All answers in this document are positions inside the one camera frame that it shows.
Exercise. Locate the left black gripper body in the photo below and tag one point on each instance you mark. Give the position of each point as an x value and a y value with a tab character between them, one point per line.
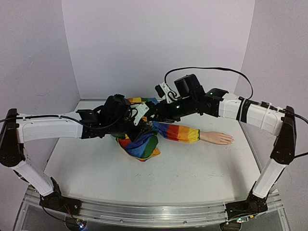
117	128

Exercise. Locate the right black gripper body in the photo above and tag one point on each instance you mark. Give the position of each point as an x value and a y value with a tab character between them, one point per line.
158	110

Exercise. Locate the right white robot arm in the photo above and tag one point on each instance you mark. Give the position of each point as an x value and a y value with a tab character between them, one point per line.
220	103

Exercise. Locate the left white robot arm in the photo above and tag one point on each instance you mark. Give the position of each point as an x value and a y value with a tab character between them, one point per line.
116	116

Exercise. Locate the rainbow striped cloth garment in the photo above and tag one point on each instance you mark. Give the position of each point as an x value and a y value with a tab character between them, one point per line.
145	147

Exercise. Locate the mannequin hand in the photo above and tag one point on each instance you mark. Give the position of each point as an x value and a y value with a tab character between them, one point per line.
216	138

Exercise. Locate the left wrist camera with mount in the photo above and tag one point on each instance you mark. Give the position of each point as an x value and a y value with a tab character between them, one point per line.
140	109

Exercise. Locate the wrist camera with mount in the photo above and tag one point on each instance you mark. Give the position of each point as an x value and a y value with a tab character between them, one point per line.
166	93
140	109

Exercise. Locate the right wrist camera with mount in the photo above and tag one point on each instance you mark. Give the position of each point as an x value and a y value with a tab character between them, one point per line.
166	93

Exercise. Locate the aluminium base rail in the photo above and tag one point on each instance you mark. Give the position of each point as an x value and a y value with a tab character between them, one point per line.
153	216

